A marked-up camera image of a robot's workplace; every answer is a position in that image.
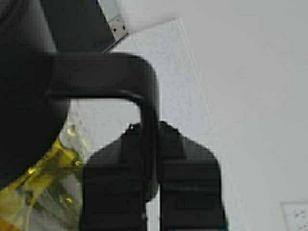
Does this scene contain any stainless steel induction stove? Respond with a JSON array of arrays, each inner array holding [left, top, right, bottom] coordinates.
[[41, 0, 128, 52]]

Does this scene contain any glass oil pitcher black lid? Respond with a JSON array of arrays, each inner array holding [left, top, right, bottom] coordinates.
[[0, 0, 160, 231]]

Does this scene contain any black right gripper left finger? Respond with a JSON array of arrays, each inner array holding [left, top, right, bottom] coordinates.
[[80, 123, 147, 231]]

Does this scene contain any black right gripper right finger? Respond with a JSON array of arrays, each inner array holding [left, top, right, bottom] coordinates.
[[159, 121, 229, 231]]

